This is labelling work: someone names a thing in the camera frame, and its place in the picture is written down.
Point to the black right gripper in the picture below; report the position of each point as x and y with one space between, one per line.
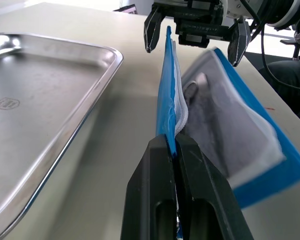
197 27

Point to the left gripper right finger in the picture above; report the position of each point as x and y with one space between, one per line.
205 195

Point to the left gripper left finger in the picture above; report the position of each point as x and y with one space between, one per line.
150 187

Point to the blue surgical instrument pack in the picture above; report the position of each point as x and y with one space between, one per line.
165 100

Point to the stainless steel tray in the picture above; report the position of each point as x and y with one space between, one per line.
40 100

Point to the person in dark clothes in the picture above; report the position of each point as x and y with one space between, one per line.
290 72

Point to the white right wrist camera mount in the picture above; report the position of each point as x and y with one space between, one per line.
236 8

